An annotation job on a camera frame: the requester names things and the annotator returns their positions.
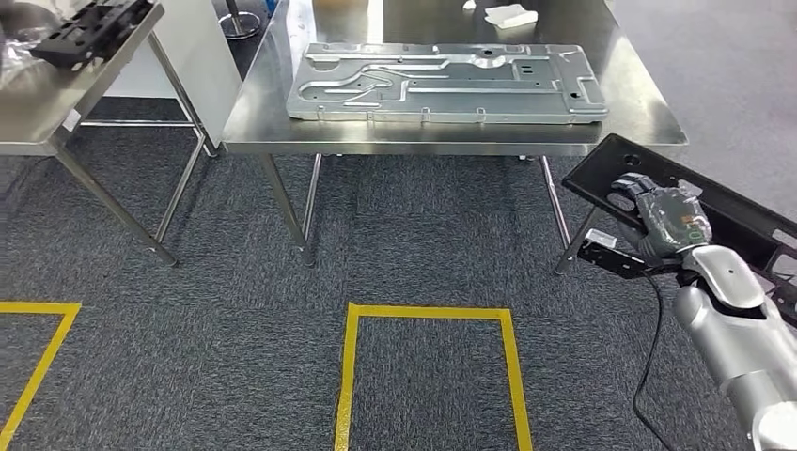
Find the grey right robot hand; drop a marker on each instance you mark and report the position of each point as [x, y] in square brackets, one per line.
[669, 218]

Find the chrome round stand base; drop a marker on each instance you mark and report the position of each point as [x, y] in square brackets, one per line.
[240, 25]

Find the stainless steel side table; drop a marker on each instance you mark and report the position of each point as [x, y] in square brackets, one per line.
[37, 112]

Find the long black plastic part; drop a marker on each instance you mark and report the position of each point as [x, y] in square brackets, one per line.
[741, 205]

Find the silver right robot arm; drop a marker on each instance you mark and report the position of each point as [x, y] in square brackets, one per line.
[741, 348]

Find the white folded cloth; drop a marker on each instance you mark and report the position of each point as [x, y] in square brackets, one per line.
[510, 15]

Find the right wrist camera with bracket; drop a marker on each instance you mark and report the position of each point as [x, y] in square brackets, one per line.
[616, 258]

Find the clear plastic bag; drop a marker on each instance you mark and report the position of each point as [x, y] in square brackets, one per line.
[15, 59]

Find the stainless steel workbench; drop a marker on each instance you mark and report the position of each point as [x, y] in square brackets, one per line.
[268, 124]

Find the stamped sheet metal panel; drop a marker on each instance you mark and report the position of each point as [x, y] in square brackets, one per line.
[448, 81]

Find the white panel board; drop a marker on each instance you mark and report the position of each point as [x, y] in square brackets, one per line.
[199, 62]

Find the black plastic frame part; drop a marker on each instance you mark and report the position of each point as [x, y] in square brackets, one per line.
[93, 31]

